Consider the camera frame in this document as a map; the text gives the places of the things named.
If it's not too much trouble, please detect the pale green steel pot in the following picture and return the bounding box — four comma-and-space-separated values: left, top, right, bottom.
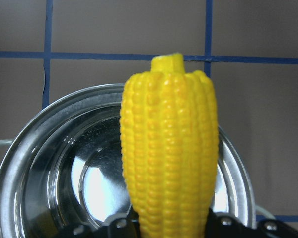
0, 83, 276, 238

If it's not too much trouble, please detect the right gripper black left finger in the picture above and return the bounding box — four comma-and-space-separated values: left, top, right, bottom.
54, 207, 141, 238

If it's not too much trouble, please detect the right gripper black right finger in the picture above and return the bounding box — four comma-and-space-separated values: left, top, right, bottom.
205, 209, 298, 238

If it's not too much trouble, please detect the yellow toy corn cob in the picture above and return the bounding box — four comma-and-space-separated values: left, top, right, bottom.
120, 53, 219, 238

